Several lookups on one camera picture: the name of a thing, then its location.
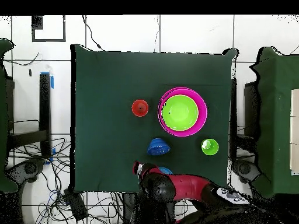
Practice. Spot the dark blue plastic bowl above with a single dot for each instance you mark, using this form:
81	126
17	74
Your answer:
158	148

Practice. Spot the light blue plastic bowl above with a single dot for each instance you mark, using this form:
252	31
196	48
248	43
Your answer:
166	170

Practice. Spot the pink plastic bowl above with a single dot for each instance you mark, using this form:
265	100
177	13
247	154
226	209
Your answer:
202	112
159	112

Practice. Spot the green plastic bowl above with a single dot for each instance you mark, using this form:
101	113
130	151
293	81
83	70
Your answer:
179	113

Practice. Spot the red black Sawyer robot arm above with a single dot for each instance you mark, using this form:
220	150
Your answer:
186	186

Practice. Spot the red plastic cup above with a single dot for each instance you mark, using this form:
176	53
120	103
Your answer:
140	108

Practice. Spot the black power adapter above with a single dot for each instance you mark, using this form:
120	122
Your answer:
77	206

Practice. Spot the green plastic cup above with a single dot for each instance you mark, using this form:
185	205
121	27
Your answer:
211	148

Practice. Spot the dark green tablecloth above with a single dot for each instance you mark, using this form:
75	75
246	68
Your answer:
116	93

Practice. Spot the black metal stand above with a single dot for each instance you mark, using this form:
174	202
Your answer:
44	112

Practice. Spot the green clothed side table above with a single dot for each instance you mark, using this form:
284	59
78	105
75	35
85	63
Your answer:
275	93
3	116

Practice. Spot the white box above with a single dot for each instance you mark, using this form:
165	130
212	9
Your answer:
294	130

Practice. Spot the black square frame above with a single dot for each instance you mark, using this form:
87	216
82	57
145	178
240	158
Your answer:
49	40

